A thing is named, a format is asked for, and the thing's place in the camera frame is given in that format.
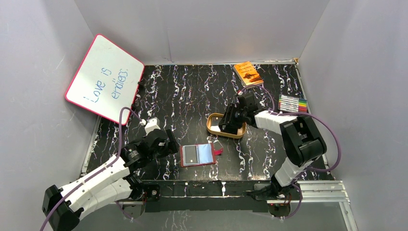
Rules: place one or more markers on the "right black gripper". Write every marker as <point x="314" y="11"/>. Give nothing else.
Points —
<point x="232" y="123"/>

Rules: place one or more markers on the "pink framed whiteboard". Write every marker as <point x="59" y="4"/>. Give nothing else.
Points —
<point x="106" y="81"/>

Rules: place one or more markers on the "red card holder wallet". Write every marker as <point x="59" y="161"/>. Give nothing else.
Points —
<point x="206" y="154"/>

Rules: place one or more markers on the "orange book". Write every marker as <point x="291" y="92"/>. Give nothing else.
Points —
<point x="248" y="75"/>

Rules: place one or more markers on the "aluminium frame rail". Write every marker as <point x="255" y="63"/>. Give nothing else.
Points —
<point x="323" y="191"/>

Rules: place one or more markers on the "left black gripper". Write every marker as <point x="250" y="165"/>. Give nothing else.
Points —
<point x="167" y="144"/>

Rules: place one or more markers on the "pack of coloured markers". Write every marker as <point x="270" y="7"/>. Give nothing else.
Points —
<point x="292" y="104"/>

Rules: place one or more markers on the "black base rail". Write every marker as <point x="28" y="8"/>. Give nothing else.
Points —
<point x="213" y="195"/>

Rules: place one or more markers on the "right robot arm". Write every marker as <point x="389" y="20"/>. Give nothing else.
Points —
<point x="302" y="139"/>

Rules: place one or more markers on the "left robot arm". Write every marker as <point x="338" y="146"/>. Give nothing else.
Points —
<point x="64" y="207"/>

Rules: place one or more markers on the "gold oval tray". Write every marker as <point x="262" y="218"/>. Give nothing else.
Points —
<point x="213" y="128"/>

